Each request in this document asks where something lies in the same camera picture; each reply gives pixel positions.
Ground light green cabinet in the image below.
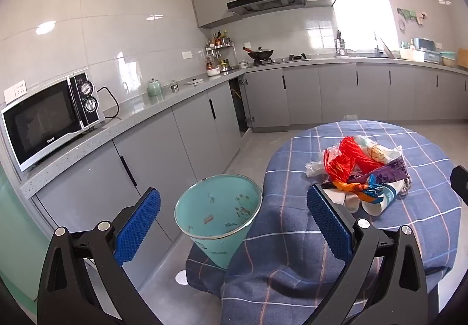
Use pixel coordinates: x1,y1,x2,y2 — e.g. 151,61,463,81
0,160,37,305

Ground red mesh net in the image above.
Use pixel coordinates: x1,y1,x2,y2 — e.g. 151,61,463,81
338,135,381,174

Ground white plastic tray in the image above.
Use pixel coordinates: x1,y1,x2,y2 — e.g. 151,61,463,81
399,48,426,62

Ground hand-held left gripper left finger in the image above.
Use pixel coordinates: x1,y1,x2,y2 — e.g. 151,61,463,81
37,187,162,325

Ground group of seasoning bottles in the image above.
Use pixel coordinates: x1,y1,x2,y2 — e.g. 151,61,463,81
205,30,232,71

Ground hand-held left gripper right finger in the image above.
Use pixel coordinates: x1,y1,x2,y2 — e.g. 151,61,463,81
306,183,428,325

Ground black gas stove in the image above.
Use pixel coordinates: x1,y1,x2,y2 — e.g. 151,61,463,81
252,54,311,66

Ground black power cable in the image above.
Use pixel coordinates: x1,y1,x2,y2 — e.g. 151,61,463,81
96,87,123,120

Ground clear bag with red print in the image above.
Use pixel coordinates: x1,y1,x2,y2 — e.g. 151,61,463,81
305,146,342,179

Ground green teapot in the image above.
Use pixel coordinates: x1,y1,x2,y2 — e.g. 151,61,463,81
147,78,164,98

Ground orange and blue wrapper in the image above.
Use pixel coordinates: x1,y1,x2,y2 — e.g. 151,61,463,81
322,175,386,199

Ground purple snack packet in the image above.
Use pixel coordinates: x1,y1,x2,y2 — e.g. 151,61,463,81
347,159,410,185

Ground red plastic bag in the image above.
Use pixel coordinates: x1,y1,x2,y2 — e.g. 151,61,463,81
324,155,357,185

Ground light blue storage box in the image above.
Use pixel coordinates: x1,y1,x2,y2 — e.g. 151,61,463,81
413,38,443,64

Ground bright window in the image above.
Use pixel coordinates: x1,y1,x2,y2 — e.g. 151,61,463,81
331,0,399,55

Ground knife holder with knives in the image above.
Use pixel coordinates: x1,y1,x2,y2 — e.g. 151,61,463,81
335,30,347,56

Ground teal cartoon-print bin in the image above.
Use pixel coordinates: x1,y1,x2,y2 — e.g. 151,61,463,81
174,174,263,271

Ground leaning grey board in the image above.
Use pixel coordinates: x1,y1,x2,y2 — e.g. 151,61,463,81
380,38,395,59

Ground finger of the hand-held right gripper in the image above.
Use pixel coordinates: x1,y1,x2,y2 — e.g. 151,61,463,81
450,165,468,206

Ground black wok with lid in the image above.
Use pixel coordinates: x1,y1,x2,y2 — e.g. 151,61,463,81
242,46,275,60

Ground black range hood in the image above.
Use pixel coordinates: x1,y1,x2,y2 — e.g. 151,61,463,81
227,0,307,16

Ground hanging green cloth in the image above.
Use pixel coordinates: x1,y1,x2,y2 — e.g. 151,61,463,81
397,8,419,22

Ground blue plaid tablecloth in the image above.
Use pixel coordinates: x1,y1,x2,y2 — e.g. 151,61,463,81
185,120,463,325

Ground white printed plastic bag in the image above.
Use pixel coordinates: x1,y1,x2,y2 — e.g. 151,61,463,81
353,135,403,165

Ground silver microwave oven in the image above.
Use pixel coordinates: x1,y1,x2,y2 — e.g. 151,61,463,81
1,71,105,173

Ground grey base cabinets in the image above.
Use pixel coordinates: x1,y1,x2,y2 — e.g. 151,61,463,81
33,63,468,241

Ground steel corner spice rack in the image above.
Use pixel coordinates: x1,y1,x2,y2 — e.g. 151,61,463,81
205,30,235,73

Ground printed paper cup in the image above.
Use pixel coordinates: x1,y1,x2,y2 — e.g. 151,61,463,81
360,179,405,216

